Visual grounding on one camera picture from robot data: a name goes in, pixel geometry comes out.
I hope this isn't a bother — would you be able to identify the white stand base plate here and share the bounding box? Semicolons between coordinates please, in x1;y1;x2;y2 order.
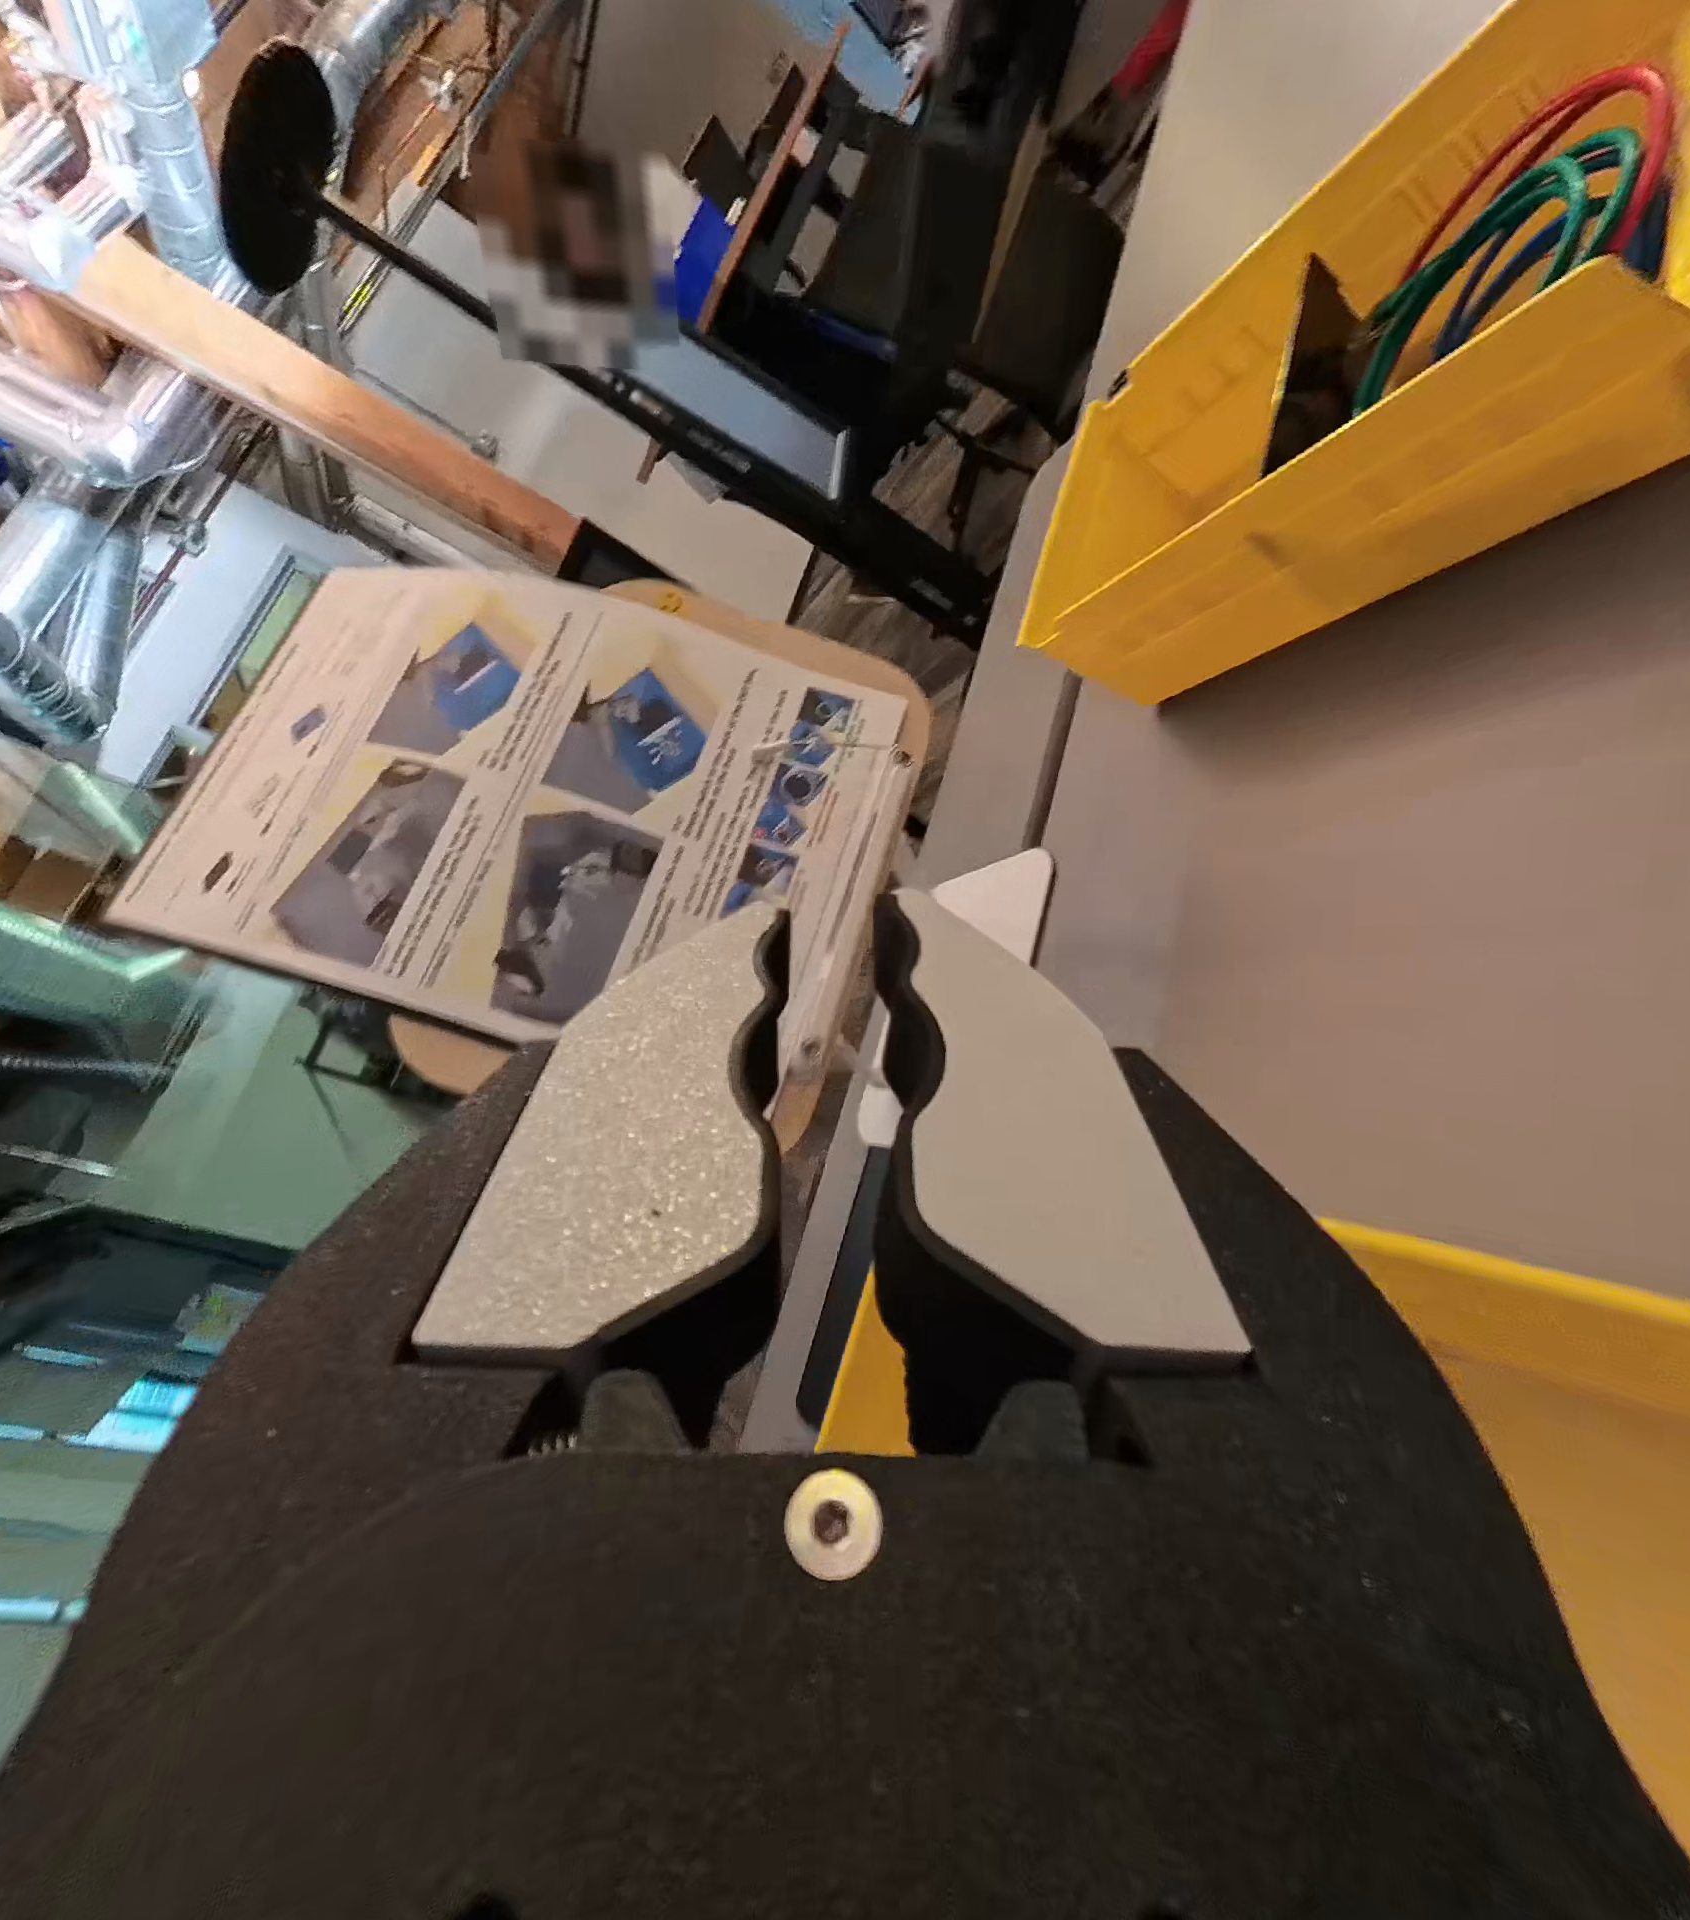
785;845;1059;1145

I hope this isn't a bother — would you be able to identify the green ethernet cable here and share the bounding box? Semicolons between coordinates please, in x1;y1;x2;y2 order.
1352;126;1647;414

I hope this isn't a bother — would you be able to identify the blue plastic container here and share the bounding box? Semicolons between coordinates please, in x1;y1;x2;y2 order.
672;193;761;323

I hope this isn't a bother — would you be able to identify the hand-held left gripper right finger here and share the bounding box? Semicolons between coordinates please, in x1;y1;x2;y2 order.
871;883;1258;1380

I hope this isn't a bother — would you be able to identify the blue ethernet cable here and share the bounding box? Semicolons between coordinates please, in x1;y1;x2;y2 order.
1430;155;1676;362

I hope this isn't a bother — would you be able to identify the yellow plastic bin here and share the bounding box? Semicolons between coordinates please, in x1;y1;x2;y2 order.
814;1213;1690;1920
1017;0;1690;707

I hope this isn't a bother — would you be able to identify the black pole with round disc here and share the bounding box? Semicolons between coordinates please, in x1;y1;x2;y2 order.
219;40;519;335

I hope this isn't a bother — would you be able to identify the red ethernet cable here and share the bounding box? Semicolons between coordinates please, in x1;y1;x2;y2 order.
1400;62;1681;377

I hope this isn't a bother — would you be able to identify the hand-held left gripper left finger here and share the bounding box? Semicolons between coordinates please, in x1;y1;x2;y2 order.
411;903;795;1373

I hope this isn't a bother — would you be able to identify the wooden poster board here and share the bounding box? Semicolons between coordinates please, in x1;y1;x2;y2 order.
385;575;934;1145

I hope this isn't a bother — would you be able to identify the printed instruction poster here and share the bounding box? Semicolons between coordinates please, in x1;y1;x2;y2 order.
105;564;912;1047

